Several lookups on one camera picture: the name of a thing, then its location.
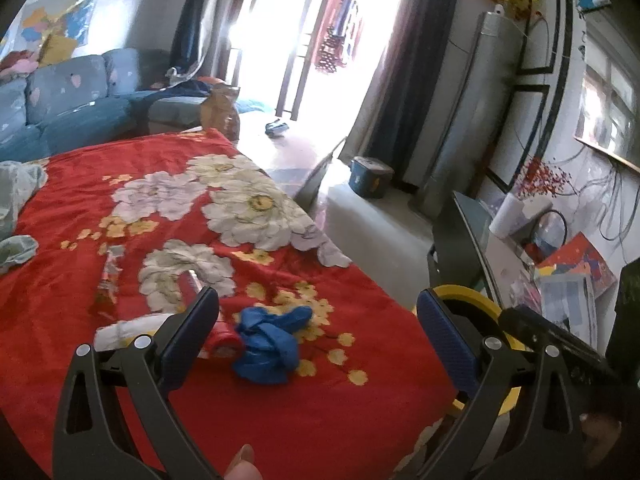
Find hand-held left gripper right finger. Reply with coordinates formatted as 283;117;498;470
415;287;588;480

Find wall map poster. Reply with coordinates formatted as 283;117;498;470
15;0;98;61

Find brown paper bag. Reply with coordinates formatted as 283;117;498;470
200;84;242;141

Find blue sofa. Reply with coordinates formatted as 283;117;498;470
0;49;211;161

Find blue rubber glove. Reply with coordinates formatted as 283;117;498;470
232;305;315;386

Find red tube wrapper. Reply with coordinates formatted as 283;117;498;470
177;269;244;358

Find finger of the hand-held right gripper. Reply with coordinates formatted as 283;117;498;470
499;304;568;357

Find pale tissue box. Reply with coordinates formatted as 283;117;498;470
520;197;553;241

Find shiny flat wrapper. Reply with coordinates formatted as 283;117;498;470
95;245;126;311

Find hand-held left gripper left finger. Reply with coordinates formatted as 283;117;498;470
51;285;223;480

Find red printed box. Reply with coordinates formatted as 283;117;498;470
535;232;617;293

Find wood framed mirror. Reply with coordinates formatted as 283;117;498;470
572;10;640;173

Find hanging colourful clothes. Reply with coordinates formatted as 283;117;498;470
315;0;363;76

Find grey standing air conditioner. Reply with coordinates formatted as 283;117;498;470
415;5;521;221

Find black wall frame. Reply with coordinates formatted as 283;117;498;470
482;0;578;196

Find teal storage box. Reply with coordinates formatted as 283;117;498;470
348;156;394;200

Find yellow white snack packet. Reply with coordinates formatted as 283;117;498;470
95;312;176;353

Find dark purple curtain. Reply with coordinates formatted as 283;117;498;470
345;0;461;171

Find wooden coffee table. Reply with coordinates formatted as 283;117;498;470
180;110;348;216

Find red floral blanket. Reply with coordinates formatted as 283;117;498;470
0;127;461;480

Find person's right hand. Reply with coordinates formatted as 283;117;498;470
580;410;626;472

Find white ribbed vase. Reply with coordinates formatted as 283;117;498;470
489;191;526;238

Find grey blue box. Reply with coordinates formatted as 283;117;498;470
537;272;598;348

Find wall cables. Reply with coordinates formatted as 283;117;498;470
570;160;640;246

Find dark cabinet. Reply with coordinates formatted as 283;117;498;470
427;190;501;301

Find pale green cloth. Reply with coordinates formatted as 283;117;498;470
0;160;48;273

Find dark blue curtain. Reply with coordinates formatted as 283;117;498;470
170;0;218;78

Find yellow rimmed bin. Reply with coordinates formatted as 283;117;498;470
432;284;526;441

